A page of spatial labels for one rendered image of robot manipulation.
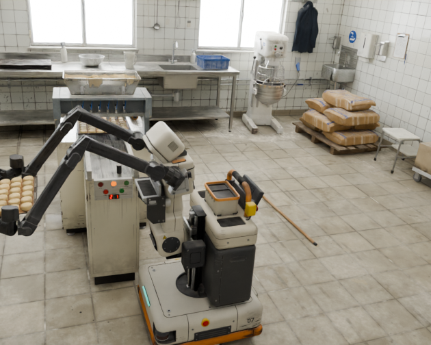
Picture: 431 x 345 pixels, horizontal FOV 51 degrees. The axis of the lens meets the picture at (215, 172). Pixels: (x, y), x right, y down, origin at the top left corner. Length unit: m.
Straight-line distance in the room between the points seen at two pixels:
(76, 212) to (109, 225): 0.77
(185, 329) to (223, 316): 0.23
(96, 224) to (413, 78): 4.72
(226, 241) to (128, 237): 0.92
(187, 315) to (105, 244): 0.83
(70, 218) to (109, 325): 1.13
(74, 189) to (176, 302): 1.41
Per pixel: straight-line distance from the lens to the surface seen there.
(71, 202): 3.77
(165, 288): 2.87
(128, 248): 3.20
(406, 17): 6.73
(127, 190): 2.95
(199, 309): 2.73
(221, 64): 6.47
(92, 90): 3.52
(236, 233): 2.45
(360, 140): 6.35
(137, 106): 3.60
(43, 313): 3.21
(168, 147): 2.29
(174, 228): 2.50
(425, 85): 6.37
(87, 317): 3.13
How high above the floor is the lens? 2.05
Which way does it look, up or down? 23 degrees down
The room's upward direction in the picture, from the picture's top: 4 degrees clockwise
